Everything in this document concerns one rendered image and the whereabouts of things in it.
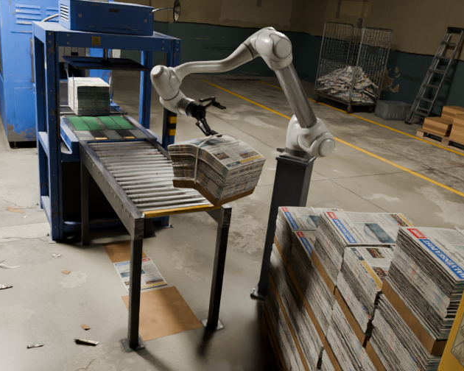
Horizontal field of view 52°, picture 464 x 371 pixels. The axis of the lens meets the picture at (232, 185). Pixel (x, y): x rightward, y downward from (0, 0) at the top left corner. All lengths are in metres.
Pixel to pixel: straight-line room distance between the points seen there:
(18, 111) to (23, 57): 0.61
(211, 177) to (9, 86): 3.89
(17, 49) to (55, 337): 3.62
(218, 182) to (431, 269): 1.19
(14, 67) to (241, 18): 7.65
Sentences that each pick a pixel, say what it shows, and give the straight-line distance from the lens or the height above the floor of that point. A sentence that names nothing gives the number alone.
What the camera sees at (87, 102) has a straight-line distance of 4.31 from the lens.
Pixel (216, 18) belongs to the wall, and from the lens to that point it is 12.13.
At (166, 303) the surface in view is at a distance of 3.16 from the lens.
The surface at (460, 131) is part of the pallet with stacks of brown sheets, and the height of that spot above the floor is 0.31.
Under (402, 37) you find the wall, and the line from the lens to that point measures 10.89.
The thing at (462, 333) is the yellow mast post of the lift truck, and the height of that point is 1.37.
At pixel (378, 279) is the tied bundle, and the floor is 1.06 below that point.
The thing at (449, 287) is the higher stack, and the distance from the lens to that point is 1.27.
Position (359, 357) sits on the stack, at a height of 0.78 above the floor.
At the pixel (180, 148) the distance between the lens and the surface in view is 2.37.
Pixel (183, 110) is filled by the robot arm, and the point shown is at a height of 1.30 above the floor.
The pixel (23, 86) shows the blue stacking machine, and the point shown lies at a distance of 5.84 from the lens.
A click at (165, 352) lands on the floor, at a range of 2.80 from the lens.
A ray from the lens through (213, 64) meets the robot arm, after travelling 2.52.
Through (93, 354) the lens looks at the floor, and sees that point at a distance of 2.80.
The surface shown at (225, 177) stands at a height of 1.09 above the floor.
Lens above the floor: 1.84
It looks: 21 degrees down
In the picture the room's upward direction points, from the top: 7 degrees clockwise
